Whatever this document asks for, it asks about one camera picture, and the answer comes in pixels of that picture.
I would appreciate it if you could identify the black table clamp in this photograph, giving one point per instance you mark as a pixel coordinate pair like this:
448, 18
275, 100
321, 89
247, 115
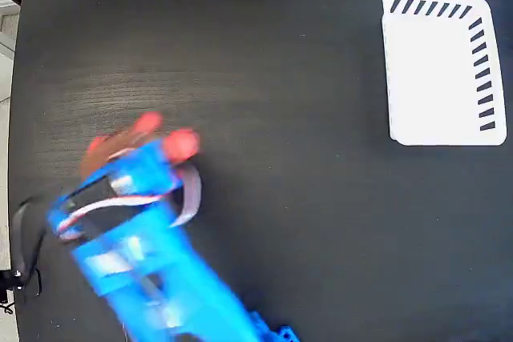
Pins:
8, 280

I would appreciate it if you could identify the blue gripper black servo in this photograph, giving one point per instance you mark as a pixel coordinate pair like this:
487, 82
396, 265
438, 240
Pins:
149, 159

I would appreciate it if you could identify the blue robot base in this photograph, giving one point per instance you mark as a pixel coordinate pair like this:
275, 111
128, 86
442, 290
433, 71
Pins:
280, 332

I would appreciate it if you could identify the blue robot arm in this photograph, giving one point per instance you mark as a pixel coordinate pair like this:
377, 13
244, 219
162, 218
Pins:
188, 278

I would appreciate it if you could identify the white plastic basket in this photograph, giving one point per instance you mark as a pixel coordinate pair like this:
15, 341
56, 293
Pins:
429, 77

